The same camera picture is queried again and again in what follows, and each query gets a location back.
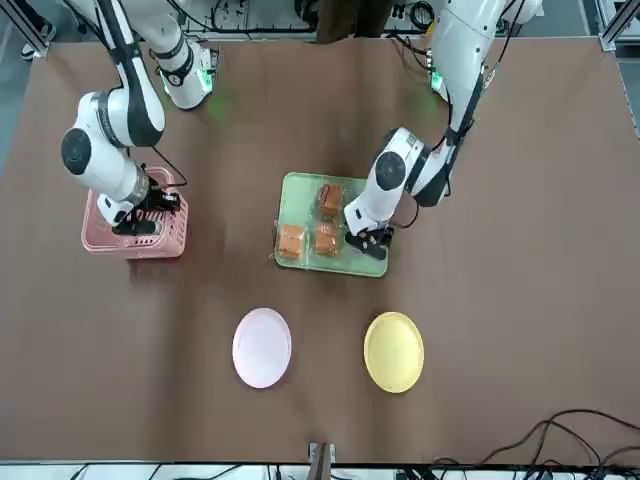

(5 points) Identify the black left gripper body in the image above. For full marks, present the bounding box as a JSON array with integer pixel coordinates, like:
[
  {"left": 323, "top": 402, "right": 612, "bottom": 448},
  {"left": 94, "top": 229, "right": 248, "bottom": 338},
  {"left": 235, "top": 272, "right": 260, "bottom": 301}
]
[{"left": 367, "top": 227, "right": 396, "bottom": 250}]

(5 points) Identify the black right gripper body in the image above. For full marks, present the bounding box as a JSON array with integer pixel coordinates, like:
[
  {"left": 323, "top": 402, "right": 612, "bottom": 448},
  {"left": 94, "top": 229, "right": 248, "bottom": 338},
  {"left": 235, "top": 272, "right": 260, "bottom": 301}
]
[{"left": 142, "top": 180, "right": 182, "bottom": 214}]

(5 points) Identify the orange bread pack clear wrapper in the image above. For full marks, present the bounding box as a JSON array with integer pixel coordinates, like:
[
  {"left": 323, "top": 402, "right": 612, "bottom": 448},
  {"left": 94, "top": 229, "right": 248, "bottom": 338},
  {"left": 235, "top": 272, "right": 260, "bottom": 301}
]
[
  {"left": 312, "top": 222, "right": 343, "bottom": 257},
  {"left": 276, "top": 223, "right": 307, "bottom": 262},
  {"left": 317, "top": 183, "right": 346, "bottom": 220}
]

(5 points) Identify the green rectangular tray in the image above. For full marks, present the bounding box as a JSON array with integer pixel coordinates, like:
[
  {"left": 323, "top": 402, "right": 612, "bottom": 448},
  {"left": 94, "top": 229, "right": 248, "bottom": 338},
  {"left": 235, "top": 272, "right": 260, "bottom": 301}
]
[{"left": 274, "top": 172, "right": 390, "bottom": 279}]

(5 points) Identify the small pink plastic basket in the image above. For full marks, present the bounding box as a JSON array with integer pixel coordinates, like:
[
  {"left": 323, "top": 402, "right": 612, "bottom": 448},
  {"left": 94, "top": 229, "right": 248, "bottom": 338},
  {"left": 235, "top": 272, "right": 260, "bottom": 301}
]
[{"left": 81, "top": 167, "right": 190, "bottom": 260}]

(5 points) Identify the yellow round plate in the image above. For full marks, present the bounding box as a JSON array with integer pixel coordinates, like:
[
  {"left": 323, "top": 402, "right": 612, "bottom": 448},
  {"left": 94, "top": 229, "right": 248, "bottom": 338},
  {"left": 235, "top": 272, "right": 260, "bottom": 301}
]
[{"left": 363, "top": 311, "right": 425, "bottom": 395}]

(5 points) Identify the white round plate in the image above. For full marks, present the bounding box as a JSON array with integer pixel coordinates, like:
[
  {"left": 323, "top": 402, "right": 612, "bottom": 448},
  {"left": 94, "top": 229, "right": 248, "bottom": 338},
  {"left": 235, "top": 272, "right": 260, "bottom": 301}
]
[{"left": 231, "top": 307, "right": 293, "bottom": 389}]

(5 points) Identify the person's shoe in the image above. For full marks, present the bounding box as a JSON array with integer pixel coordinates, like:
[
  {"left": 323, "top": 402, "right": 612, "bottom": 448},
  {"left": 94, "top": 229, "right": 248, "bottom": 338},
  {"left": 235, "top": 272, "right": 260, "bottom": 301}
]
[{"left": 20, "top": 22, "right": 57, "bottom": 60}]

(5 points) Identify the person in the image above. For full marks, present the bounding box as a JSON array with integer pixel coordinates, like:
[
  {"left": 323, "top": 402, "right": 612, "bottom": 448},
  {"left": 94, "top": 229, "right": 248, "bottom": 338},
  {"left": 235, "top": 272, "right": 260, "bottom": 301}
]
[{"left": 315, "top": 0, "right": 359, "bottom": 44}]

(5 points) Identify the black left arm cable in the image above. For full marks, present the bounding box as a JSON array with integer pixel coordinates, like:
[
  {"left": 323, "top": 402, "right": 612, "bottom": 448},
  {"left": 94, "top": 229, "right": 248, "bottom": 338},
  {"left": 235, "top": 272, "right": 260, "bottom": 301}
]
[{"left": 392, "top": 47, "right": 506, "bottom": 231}]

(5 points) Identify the aluminium frame rail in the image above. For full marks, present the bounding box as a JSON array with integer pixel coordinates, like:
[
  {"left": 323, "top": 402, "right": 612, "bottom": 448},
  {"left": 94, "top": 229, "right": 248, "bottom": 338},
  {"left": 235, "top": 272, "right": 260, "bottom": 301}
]
[{"left": 182, "top": 29, "right": 437, "bottom": 42}]

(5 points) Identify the aluminium frame post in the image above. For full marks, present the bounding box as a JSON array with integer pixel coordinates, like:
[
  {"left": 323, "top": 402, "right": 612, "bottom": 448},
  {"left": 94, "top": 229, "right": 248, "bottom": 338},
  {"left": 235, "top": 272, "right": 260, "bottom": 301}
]
[{"left": 597, "top": 0, "right": 640, "bottom": 51}]

